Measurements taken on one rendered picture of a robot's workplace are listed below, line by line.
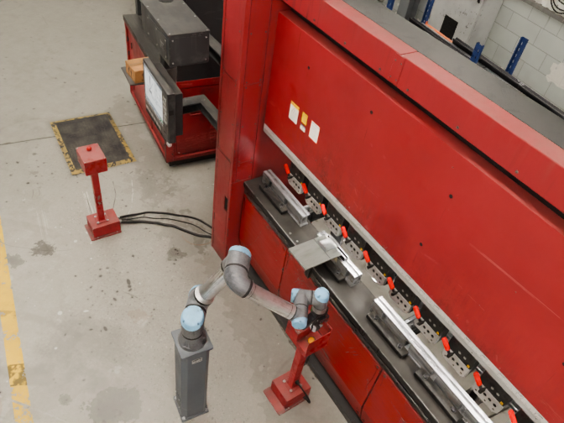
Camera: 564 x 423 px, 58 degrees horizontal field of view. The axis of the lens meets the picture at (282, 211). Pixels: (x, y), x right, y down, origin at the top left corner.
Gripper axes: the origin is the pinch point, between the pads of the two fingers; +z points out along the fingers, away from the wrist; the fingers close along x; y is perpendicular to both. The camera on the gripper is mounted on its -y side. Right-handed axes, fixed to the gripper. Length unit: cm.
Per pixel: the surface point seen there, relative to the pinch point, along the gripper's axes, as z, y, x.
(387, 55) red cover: -138, 47, 33
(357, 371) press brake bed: 32.7, 20.7, -22.6
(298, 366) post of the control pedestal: 43.1, -3.3, 2.5
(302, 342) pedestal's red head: 13.1, -3.7, 2.0
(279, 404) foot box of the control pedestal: 82, -15, 1
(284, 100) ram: -75, 45, 102
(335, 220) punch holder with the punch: -34, 39, 37
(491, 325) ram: -64, 39, -65
